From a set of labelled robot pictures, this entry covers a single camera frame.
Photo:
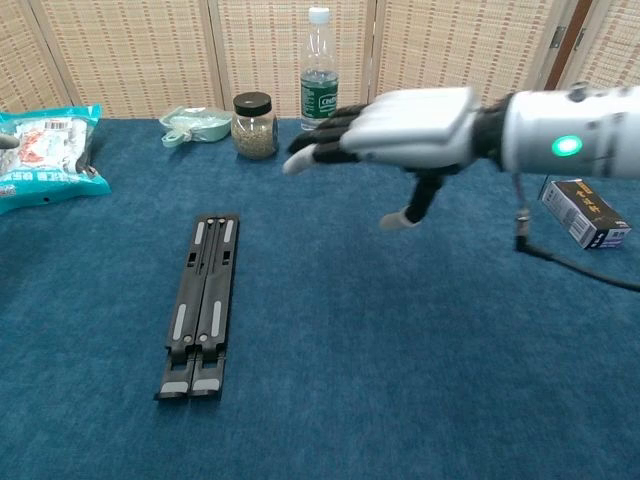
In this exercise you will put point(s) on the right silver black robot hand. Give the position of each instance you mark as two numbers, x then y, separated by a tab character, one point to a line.
415	130

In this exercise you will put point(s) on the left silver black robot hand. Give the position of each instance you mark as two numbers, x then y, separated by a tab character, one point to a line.
9	142

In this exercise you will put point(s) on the black folding laptop stand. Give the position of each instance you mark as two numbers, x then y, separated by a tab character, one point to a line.
217	280

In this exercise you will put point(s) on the teal snack bag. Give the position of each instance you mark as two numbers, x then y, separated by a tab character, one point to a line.
50	160

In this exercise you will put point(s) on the clear water bottle green label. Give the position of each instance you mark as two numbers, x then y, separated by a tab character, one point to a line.
320	75

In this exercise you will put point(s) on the glass jar black lid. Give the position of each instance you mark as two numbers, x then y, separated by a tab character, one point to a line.
254	135

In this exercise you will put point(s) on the woven bamboo folding screen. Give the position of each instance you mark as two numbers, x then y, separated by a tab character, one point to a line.
150	55

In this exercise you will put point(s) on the black screen hinge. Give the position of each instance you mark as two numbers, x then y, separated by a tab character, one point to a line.
557	36
580	39

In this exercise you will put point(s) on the small black carton box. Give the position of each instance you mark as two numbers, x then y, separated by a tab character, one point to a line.
585	215

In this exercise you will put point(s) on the green mini dustpan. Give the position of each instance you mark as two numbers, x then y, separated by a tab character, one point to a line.
205	125

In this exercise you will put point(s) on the blue table mat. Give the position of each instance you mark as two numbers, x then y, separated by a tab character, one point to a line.
400	375

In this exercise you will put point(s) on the brown wooden post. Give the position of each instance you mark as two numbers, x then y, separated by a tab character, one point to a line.
567	50

